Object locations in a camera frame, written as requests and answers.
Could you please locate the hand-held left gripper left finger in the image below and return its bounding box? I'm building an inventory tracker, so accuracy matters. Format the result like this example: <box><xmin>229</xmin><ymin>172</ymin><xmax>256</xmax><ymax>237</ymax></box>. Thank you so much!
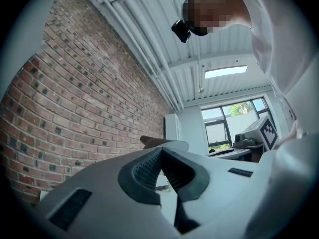
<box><xmin>37</xmin><ymin>147</ymin><xmax>181</xmax><ymax>239</ymax></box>

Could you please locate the large black-framed window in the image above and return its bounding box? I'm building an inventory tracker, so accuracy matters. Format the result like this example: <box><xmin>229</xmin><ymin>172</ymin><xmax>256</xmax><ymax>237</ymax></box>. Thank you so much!
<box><xmin>201</xmin><ymin>97</ymin><xmax>272</xmax><ymax>157</ymax></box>

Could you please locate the bundle of white ceiling pipes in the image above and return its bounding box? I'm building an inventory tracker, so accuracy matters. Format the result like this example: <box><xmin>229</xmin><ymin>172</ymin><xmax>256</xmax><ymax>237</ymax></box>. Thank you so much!
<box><xmin>82</xmin><ymin>0</ymin><xmax>185</xmax><ymax>111</ymax></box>

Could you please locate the person's right forearm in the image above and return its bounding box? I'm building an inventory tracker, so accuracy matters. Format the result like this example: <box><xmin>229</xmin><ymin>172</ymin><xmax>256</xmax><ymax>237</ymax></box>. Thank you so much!
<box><xmin>279</xmin><ymin>120</ymin><xmax>299</xmax><ymax>148</ymax></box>

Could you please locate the grey metal cabinet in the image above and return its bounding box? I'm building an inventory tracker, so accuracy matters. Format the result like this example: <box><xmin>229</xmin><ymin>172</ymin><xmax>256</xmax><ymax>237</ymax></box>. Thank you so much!
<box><xmin>3</xmin><ymin>0</ymin><xmax>63</xmax><ymax>102</ymax></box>

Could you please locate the white shelf cabinet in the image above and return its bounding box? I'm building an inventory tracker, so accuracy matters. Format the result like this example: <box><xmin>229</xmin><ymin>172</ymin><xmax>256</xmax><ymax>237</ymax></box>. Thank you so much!
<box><xmin>164</xmin><ymin>113</ymin><xmax>180</xmax><ymax>142</ymax></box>

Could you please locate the person's head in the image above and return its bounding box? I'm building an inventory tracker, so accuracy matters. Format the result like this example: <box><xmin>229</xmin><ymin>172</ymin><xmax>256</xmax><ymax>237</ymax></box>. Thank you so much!
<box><xmin>182</xmin><ymin>0</ymin><xmax>251</xmax><ymax>36</ymax></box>

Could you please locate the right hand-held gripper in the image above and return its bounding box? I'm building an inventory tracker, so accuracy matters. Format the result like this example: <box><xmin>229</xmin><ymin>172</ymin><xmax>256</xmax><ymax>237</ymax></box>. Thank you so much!
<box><xmin>208</xmin><ymin>114</ymin><xmax>279</xmax><ymax>160</ymax></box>

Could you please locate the black head-mounted camera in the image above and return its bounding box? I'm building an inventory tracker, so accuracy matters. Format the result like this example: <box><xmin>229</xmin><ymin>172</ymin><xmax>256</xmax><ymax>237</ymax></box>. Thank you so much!
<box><xmin>171</xmin><ymin>19</ymin><xmax>192</xmax><ymax>44</ymax></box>

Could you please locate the grey fisheye camera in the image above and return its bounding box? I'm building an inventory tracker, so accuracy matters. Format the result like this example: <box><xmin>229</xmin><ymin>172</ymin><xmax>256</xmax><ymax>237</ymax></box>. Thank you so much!
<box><xmin>234</xmin><ymin>132</ymin><xmax>254</xmax><ymax>147</ymax></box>

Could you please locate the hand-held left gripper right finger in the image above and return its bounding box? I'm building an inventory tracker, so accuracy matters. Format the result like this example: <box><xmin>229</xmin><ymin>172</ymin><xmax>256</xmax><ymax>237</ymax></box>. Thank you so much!
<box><xmin>161</xmin><ymin>147</ymin><xmax>272</xmax><ymax>234</ymax></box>

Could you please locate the rectangular ceiling light panel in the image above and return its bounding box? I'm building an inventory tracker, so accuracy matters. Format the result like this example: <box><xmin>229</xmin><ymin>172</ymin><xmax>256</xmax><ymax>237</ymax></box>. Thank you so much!
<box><xmin>204</xmin><ymin>64</ymin><xmax>248</xmax><ymax>80</ymax></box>

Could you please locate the person's light shirt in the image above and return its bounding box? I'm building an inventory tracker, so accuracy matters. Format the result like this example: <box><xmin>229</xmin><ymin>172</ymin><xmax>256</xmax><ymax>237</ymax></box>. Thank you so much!
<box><xmin>233</xmin><ymin>0</ymin><xmax>319</xmax><ymax>144</ymax></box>

